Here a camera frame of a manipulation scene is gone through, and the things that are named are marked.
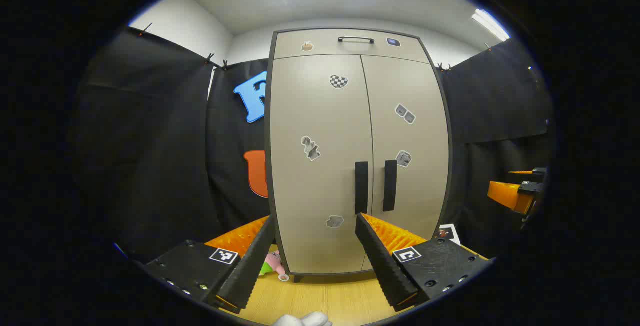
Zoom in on small ceiling light panel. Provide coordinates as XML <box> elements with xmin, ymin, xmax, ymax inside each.
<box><xmin>471</xmin><ymin>8</ymin><xmax>511</xmax><ymax>42</ymax></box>

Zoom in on pink plush toy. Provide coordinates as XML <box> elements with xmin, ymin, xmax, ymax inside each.
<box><xmin>259</xmin><ymin>250</ymin><xmax>291</xmax><ymax>283</ymax></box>

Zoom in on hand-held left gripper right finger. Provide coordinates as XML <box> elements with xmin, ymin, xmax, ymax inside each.
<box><xmin>355</xmin><ymin>212</ymin><xmax>497</xmax><ymax>313</ymax></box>

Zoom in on black backdrop cloth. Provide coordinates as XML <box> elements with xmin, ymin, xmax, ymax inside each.
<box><xmin>75</xmin><ymin>26</ymin><xmax>555</xmax><ymax>267</ymax></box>

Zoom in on black door handle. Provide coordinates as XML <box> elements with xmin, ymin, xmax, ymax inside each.
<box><xmin>383</xmin><ymin>160</ymin><xmax>398</xmax><ymax>212</ymax></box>
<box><xmin>355</xmin><ymin>161</ymin><xmax>370</xmax><ymax>215</ymax></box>

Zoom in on white picture card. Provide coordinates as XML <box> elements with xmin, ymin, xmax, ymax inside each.
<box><xmin>434</xmin><ymin>223</ymin><xmax>462</xmax><ymax>245</ymax></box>

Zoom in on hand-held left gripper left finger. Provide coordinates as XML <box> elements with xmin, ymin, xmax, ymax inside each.
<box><xmin>142</xmin><ymin>215</ymin><xmax>277</xmax><ymax>315</ymax></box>

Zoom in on grey cabinet door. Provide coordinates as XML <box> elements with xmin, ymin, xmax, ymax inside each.
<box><xmin>361</xmin><ymin>56</ymin><xmax>450</xmax><ymax>272</ymax></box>
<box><xmin>270</xmin><ymin>54</ymin><xmax>375</xmax><ymax>275</ymax></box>

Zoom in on grey cabinet drawer front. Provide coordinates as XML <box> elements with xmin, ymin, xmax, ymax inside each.
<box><xmin>274</xmin><ymin>30</ymin><xmax>431</xmax><ymax>64</ymax></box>

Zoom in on grey double-door shoe cabinet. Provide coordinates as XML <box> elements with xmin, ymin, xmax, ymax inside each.
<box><xmin>265</xmin><ymin>27</ymin><xmax>453</xmax><ymax>283</ymax></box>

